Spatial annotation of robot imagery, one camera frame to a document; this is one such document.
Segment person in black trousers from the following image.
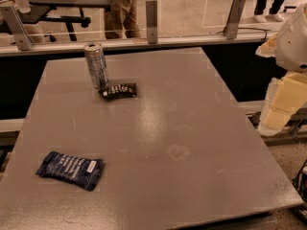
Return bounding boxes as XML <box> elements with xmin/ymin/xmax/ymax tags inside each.
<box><xmin>252</xmin><ymin>0</ymin><xmax>292</xmax><ymax>24</ymax></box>

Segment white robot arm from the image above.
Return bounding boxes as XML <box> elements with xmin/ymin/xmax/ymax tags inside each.
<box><xmin>256</xmin><ymin>3</ymin><xmax>307</xmax><ymax>136</ymax></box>

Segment black desk in background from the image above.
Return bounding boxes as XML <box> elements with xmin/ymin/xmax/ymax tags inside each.
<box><xmin>30</xmin><ymin>0</ymin><xmax>111</xmax><ymax>41</ymax></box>

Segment dark blue snack bar wrapper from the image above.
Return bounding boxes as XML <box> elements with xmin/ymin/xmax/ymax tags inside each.
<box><xmin>36</xmin><ymin>151</ymin><xmax>104</xmax><ymax>191</ymax></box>

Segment black cable on rail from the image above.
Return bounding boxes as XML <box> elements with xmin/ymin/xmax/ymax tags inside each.
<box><xmin>216</xmin><ymin>26</ymin><xmax>272</xmax><ymax>43</ymax></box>

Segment left metal glass bracket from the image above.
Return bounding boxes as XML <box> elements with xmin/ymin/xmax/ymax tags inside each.
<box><xmin>0</xmin><ymin>5</ymin><xmax>34</xmax><ymax>51</ymax></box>

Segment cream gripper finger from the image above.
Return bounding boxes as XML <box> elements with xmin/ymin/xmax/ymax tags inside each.
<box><xmin>255</xmin><ymin>34</ymin><xmax>277</xmax><ymax>58</ymax></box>
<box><xmin>257</xmin><ymin>72</ymin><xmax>307</xmax><ymax>136</ymax></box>

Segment person in tan trousers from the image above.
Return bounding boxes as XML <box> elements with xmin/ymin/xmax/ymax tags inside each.
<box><xmin>104</xmin><ymin>0</ymin><xmax>140</xmax><ymax>39</ymax></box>

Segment black snack bar wrapper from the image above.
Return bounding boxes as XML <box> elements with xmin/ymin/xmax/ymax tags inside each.
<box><xmin>99</xmin><ymin>83</ymin><xmax>137</xmax><ymax>101</ymax></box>

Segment middle metal glass bracket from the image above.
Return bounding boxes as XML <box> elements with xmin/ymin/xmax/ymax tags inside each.
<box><xmin>146</xmin><ymin>0</ymin><xmax>157</xmax><ymax>44</ymax></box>

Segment metal glass bracket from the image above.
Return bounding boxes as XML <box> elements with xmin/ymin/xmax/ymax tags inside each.
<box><xmin>0</xmin><ymin>5</ymin><xmax>34</xmax><ymax>51</ymax></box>
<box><xmin>223</xmin><ymin>0</ymin><xmax>246</xmax><ymax>39</ymax></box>
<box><xmin>146</xmin><ymin>0</ymin><xmax>157</xmax><ymax>44</ymax></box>

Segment silver drink can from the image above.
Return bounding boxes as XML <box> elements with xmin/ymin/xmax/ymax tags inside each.
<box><xmin>84</xmin><ymin>43</ymin><xmax>108</xmax><ymax>89</ymax></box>

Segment right metal glass bracket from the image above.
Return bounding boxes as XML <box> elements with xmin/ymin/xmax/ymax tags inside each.
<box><xmin>223</xmin><ymin>0</ymin><xmax>246</xmax><ymax>39</ymax></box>

